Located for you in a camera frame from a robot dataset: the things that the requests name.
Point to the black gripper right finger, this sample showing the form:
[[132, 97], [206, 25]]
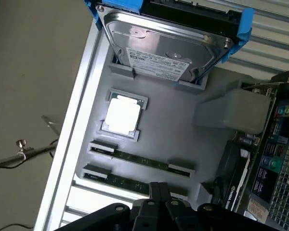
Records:
[[166, 204]]

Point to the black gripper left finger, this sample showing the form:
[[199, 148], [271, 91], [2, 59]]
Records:
[[153, 192]]

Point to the grey printed parts rack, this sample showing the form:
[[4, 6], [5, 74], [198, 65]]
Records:
[[168, 134]]

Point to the black Nvidia graphics card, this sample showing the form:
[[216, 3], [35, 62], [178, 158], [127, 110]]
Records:
[[231, 166]]

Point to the CPU with silver lid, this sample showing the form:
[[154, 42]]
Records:
[[122, 114]]

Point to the green Dell motherboard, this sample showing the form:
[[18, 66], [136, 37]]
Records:
[[287, 168]]

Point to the metal rod with thumbscrew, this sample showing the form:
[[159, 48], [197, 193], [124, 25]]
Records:
[[26, 154]]

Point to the silver hard disk drive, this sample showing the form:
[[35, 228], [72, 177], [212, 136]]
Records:
[[159, 41]]

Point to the blue and black disk carrier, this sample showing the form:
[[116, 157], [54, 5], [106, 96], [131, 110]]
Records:
[[245, 21]]

